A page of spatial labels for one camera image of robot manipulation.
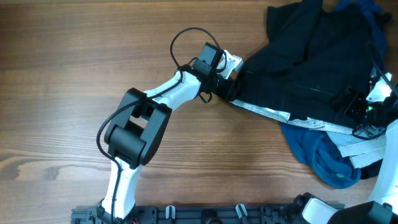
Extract black shorts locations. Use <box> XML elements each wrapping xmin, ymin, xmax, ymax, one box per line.
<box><xmin>232</xmin><ymin>0</ymin><xmax>374</xmax><ymax>128</ymax></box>

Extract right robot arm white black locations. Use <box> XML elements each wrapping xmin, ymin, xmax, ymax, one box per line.
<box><xmin>282</xmin><ymin>110</ymin><xmax>397</xmax><ymax>212</ymax></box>

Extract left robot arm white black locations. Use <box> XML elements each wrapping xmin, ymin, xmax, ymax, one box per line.
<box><xmin>97</xmin><ymin>71</ymin><xmax>239</xmax><ymax>223</ymax></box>

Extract light denim shorts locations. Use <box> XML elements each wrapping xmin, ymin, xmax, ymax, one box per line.
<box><xmin>327</xmin><ymin>132</ymin><xmax>386</xmax><ymax>168</ymax></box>

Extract blue garment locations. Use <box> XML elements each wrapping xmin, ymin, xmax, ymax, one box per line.
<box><xmin>280</xmin><ymin>123</ymin><xmax>361</xmax><ymax>189</ymax></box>

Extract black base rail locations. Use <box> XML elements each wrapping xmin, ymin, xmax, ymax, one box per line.
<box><xmin>70</xmin><ymin>203</ymin><xmax>346</xmax><ymax>224</ymax></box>

